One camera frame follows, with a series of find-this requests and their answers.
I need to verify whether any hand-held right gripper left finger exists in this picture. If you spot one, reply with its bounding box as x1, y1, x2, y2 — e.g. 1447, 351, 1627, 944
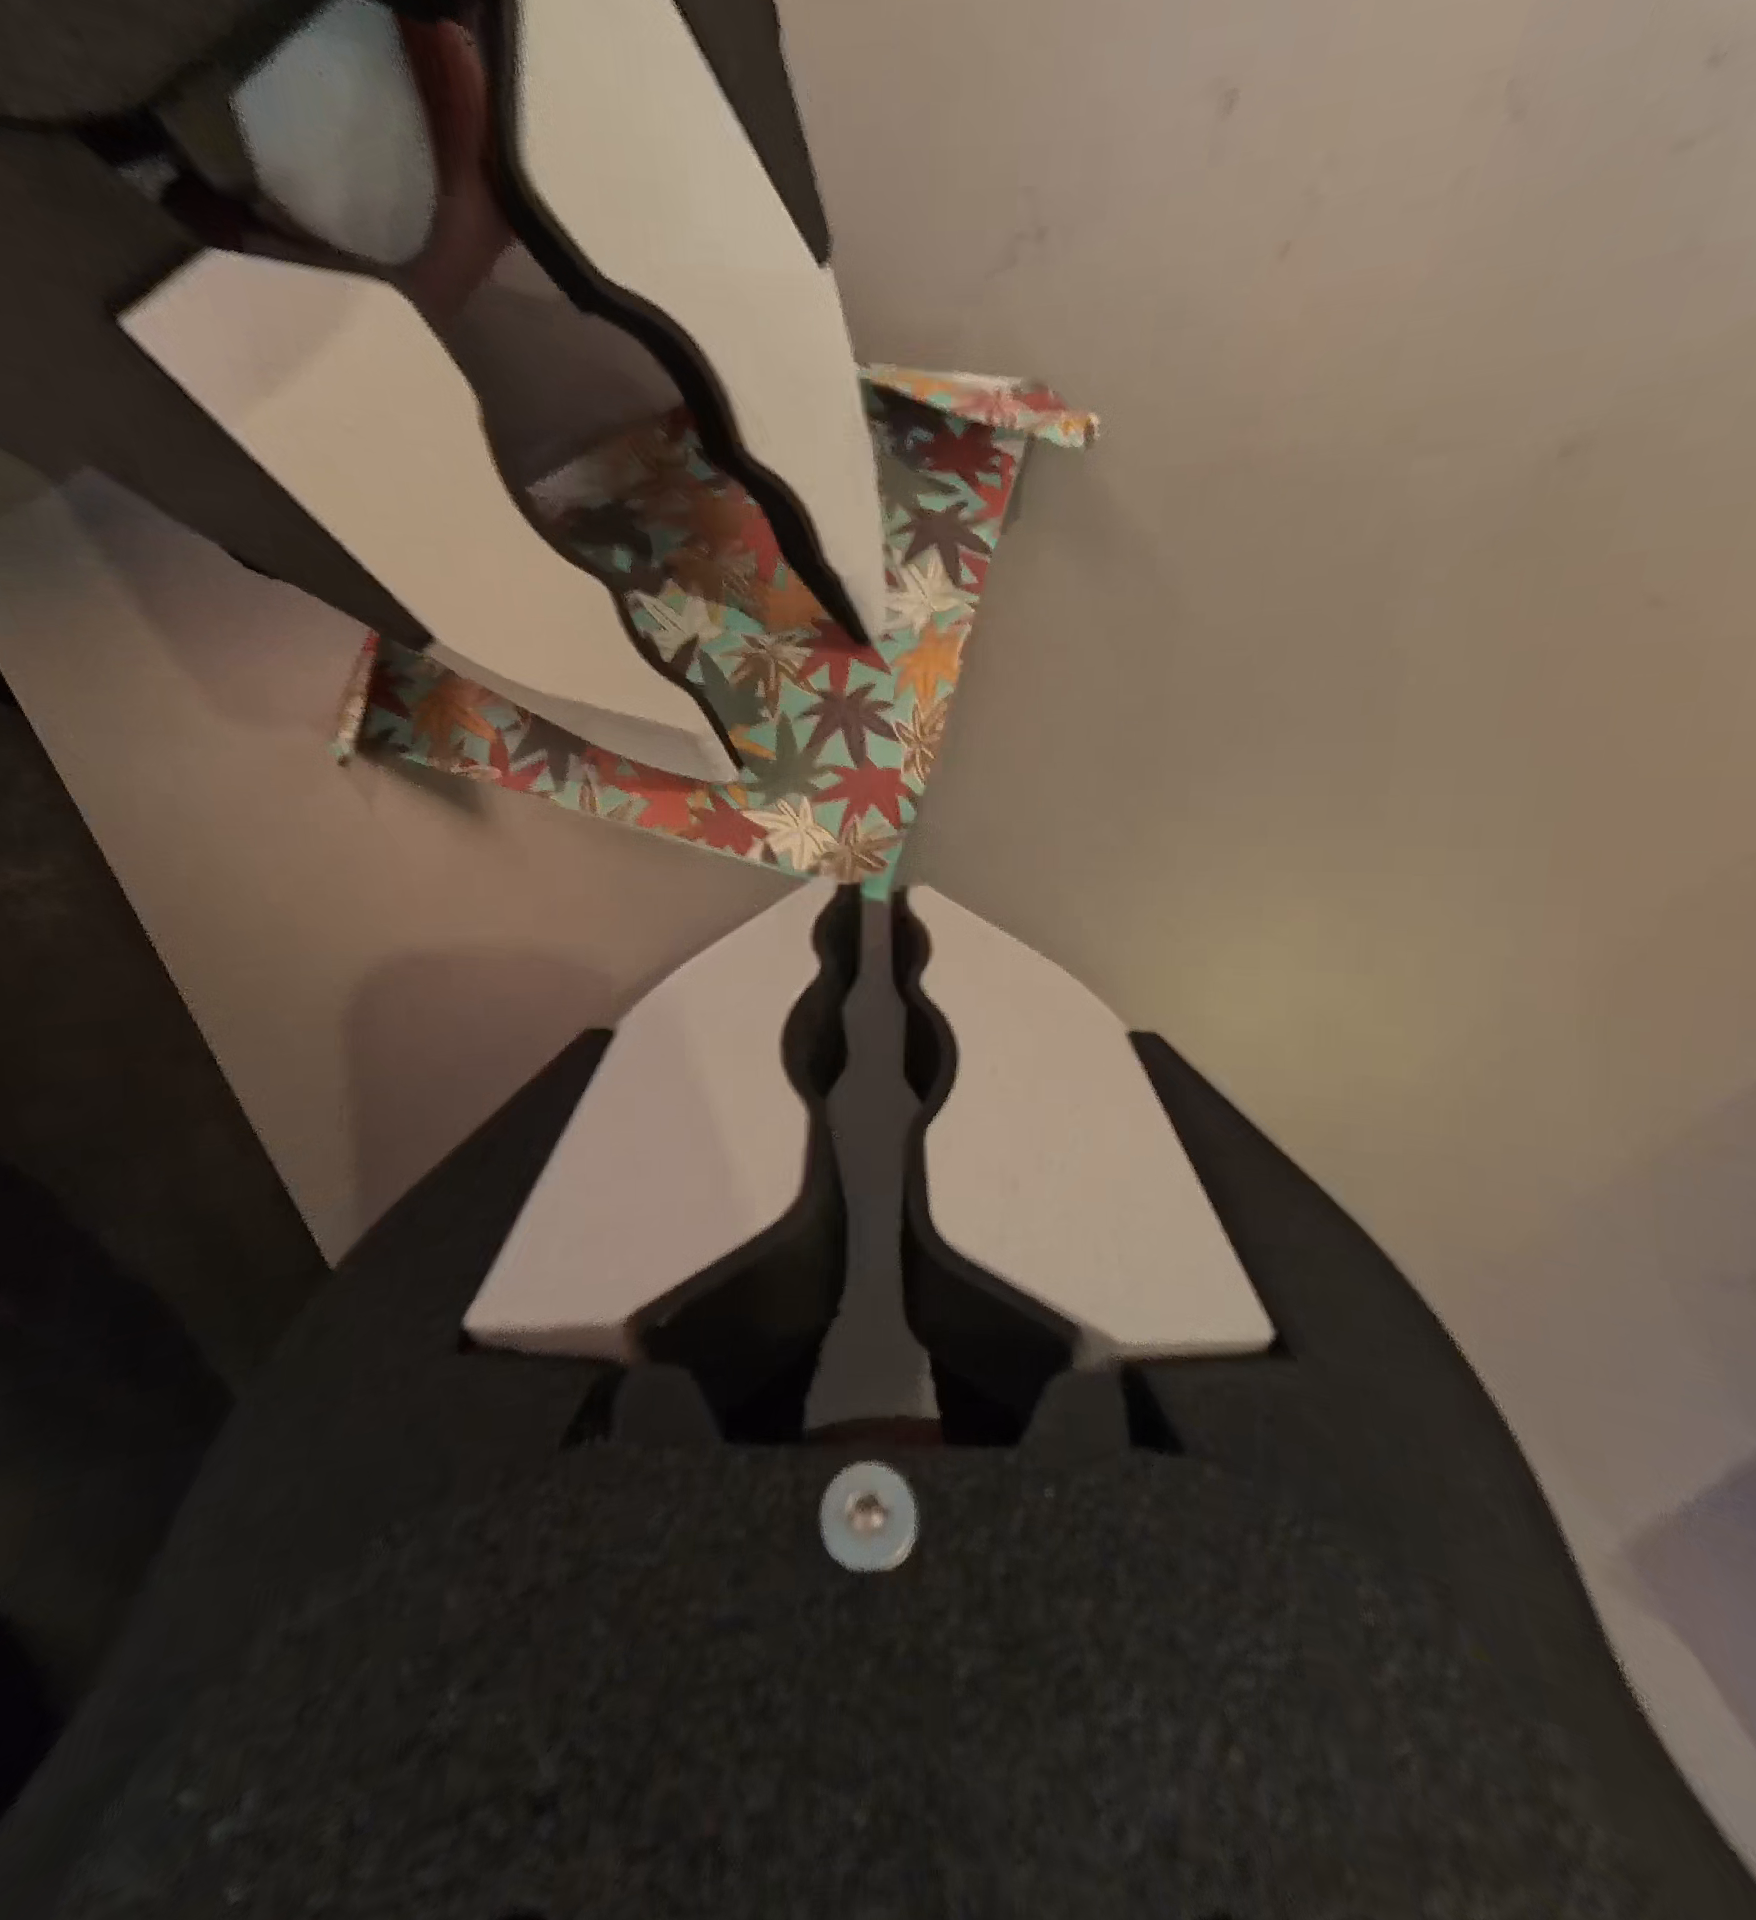
462, 885, 864, 1369

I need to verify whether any leaf-patterned origami paper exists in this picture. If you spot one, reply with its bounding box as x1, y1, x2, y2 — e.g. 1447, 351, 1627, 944
334, 363, 1104, 890

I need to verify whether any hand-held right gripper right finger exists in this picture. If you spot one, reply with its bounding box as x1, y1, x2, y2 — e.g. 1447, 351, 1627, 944
892, 885, 1276, 1369

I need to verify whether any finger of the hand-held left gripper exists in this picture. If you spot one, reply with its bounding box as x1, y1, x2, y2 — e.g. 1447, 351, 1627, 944
491, 0, 888, 651
117, 244, 747, 787

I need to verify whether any person's left hand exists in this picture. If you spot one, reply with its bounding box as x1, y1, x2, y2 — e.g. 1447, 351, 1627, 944
425, 15, 521, 326

